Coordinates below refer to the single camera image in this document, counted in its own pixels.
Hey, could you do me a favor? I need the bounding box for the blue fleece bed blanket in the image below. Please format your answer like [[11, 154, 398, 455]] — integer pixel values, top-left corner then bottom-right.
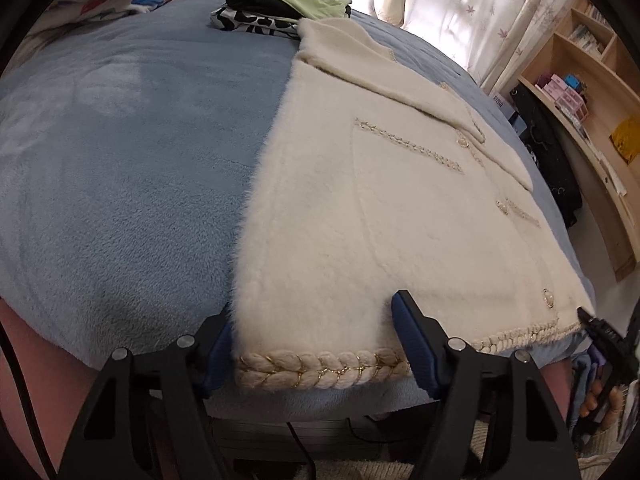
[[0, 0, 598, 421]]

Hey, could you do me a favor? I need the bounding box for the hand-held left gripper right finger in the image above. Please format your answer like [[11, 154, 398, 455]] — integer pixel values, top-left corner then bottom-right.
[[391, 289, 583, 480]]

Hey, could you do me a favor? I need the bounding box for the person's right hand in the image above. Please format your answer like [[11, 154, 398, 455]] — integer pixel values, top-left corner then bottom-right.
[[581, 384, 627, 432]]

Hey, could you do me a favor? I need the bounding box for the white paper stack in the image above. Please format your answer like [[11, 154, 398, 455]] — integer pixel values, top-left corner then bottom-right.
[[582, 130, 628, 196]]

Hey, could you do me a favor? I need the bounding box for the cream leaf curtain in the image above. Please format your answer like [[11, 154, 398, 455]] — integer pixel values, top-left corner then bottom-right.
[[380, 0, 581, 86]]

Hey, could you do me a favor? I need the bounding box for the row of books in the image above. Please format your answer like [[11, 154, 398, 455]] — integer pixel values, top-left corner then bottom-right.
[[570, 5, 613, 56]]

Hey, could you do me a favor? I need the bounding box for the wooden shelf unit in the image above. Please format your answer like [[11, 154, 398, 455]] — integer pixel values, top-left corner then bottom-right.
[[517, 0, 640, 281]]

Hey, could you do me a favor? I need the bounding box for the white printed box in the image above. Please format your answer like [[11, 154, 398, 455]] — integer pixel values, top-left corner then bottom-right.
[[487, 91, 526, 136]]

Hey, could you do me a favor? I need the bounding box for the black bag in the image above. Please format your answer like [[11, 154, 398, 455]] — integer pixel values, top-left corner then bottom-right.
[[510, 82, 583, 231]]

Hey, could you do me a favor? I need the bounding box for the pink drawer organizer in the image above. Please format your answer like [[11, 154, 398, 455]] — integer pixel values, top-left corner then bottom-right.
[[535, 74, 588, 128]]

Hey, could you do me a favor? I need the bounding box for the black braided cable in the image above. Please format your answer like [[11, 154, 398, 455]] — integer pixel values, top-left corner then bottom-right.
[[0, 325, 57, 480]]

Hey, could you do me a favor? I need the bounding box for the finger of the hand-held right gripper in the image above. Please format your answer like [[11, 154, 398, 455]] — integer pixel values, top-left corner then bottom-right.
[[576, 306, 640, 376]]

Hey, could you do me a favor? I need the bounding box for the cream fuzzy cardigan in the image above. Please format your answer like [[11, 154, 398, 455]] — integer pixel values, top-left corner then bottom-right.
[[231, 17, 596, 392]]

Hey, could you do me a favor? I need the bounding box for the yellow bag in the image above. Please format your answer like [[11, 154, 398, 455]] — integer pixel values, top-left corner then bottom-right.
[[611, 115, 640, 163]]

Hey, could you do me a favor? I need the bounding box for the black and white patterned garment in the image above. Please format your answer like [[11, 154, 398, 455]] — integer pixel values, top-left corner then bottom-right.
[[209, 4, 301, 40]]

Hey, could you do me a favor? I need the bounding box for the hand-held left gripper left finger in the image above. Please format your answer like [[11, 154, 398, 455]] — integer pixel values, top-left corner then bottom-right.
[[60, 305, 236, 480]]

